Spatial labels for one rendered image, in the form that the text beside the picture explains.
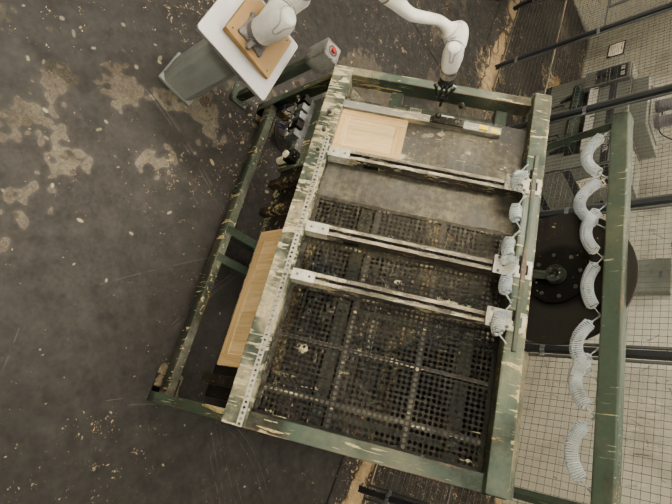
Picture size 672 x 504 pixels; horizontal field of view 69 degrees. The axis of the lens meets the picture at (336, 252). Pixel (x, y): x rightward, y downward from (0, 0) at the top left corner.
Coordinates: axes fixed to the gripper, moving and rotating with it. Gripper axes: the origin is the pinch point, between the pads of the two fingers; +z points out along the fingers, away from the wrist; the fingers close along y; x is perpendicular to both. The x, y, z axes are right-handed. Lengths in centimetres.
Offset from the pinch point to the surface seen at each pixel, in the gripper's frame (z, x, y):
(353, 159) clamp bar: 9, 44, 41
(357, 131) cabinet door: 14, 21, 44
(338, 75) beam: 11, -14, 65
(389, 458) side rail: 11, 193, -11
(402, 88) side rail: 15.2, -17.0, 24.6
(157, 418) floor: 74, 205, 123
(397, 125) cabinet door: 13.8, 12.0, 22.0
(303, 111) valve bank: 10, 17, 79
